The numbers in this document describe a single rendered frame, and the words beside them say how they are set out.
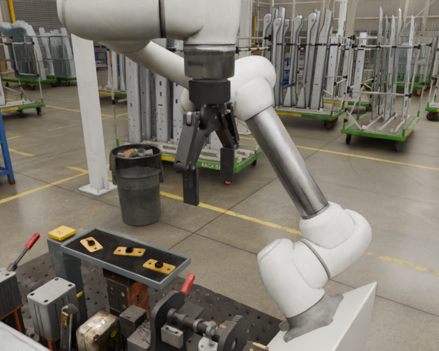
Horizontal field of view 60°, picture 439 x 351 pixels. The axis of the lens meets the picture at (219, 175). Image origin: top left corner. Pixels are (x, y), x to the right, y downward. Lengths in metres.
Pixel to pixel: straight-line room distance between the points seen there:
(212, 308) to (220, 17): 1.23
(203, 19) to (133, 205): 3.14
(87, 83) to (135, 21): 3.81
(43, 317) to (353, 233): 0.92
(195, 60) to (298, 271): 0.78
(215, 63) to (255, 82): 0.54
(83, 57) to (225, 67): 3.81
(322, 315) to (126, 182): 2.66
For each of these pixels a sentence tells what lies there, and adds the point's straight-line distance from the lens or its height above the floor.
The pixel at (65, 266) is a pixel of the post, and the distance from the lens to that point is 1.31.
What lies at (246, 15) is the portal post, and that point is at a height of 2.08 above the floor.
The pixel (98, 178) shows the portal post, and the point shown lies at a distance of 4.68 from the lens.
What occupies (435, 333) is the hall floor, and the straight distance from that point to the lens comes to 2.88.
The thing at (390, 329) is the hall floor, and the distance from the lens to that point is 2.79.
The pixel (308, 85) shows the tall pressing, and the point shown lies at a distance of 8.45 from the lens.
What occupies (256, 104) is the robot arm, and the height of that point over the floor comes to 1.54.
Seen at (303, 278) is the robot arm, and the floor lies 1.04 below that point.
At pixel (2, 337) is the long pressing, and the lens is 1.21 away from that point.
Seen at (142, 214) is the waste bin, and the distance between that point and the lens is 3.72.
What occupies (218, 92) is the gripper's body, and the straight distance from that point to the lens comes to 0.66.
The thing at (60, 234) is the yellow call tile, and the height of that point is 1.16.
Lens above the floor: 1.73
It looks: 20 degrees down
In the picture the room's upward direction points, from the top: straight up
